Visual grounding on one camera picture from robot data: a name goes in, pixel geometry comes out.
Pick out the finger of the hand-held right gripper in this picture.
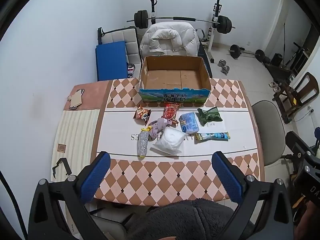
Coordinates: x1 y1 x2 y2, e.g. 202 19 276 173
285 131 319 164

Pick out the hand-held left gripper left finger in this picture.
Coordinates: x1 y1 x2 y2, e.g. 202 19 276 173
27 151 112 240

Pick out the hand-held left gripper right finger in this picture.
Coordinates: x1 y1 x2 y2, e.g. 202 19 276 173
211 151 294 240

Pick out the long blue white packet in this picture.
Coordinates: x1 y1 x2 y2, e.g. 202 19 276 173
195 131 230 143

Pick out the crushed clear plastic bottle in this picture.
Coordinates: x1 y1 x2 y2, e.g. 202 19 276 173
137 127 152 158

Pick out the green foil packet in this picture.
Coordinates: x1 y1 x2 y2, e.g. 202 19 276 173
197 107 223 124

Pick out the blue tissue pack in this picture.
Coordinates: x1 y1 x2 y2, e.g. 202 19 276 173
179 112 200 133

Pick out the white plastic bag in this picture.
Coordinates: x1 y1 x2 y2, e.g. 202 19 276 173
150 127 184 157

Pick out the panda print snack packet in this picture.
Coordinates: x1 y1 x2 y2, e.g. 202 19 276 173
133 105 152 126

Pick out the red snack packet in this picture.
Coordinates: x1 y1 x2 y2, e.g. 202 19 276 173
161 102 181 125

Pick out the printed cardboard box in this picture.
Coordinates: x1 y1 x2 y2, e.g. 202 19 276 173
138 56 211 103

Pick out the person's right hand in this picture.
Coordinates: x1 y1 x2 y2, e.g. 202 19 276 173
295 201 320 240

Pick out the grey round chair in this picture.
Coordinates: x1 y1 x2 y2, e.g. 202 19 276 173
251 100 287 167

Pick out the dark wooden chair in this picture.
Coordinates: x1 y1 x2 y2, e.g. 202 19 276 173
272 72 320 123

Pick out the grey fleece garment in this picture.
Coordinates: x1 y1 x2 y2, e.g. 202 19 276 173
126 197 253 240

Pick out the diamond pattern tablecloth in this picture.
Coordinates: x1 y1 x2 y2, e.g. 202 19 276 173
50 78 265 207

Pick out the black treadmill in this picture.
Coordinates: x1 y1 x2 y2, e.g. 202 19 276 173
264 61 295 83

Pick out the flat cardboard piece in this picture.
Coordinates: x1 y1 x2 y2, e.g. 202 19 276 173
66 90 83 107

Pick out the smartphone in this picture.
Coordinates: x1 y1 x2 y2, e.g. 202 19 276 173
69 89 85 110

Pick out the black kick scooter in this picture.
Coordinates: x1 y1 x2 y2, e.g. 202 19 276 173
287 42 307 72

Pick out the dark wooden door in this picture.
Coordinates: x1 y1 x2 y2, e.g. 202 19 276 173
304 24 320 55

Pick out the short barbell with black plates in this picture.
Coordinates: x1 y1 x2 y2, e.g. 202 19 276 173
229 44 265 63

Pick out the blue folded mat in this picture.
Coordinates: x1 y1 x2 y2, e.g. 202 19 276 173
95 41 129 81

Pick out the black blue weight bench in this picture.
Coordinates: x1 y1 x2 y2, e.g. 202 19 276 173
197 29 213 78

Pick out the white barbell rack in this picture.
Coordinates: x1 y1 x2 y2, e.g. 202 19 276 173
149 0 223 64

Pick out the white cushioned chair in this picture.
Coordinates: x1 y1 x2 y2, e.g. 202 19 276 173
97 26 140 65

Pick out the white puffer jacket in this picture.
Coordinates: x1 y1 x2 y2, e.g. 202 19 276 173
139 22 200 58

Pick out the racked barbell with black plates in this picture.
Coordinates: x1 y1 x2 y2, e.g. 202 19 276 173
126 10 236 34

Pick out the black metal bracket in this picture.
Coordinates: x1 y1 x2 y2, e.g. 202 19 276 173
51 157 72 179

